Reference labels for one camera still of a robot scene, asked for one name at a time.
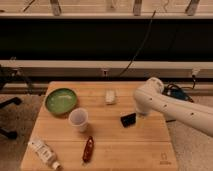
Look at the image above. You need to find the green bowl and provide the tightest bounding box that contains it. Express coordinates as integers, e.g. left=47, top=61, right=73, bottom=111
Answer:
left=45, top=88, right=77, bottom=117

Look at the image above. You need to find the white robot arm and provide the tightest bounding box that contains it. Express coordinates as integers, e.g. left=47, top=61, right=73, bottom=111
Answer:
left=133, top=77, right=213, bottom=137

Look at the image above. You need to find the wooden board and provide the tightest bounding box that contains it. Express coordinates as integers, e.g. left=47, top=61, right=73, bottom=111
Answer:
left=32, top=82, right=178, bottom=171

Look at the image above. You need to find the black eraser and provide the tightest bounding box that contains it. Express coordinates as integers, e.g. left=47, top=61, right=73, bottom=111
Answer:
left=120, top=113, right=136, bottom=127

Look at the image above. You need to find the black cable by robot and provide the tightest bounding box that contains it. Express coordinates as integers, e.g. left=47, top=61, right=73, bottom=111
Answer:
left=162, top=74, right=198, bottom=104

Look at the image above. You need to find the white sponge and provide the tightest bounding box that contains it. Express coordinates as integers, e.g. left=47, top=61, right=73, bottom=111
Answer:
left=105, top=90, right=116, bottom=105

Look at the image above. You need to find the red pocket knife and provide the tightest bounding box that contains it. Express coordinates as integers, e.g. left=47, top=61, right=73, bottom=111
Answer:
left=82, top=136, right=94, bottom=163

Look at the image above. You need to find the black office chair base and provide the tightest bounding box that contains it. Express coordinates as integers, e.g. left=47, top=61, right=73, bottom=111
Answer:
left=0, top=64, right=34, bottom=140

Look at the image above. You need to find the white plastic bottle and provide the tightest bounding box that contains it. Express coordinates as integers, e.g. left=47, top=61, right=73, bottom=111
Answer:
left=28, top=138, right=61, bottom=170

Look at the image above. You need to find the white plastic cup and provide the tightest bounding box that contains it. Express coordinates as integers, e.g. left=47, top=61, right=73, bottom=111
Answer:
left=68, top=108, right=88, bottom=132

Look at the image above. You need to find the black hanging cable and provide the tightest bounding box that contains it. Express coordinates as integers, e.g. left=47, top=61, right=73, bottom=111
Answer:
left=118, top=9, right=157, bottom=78

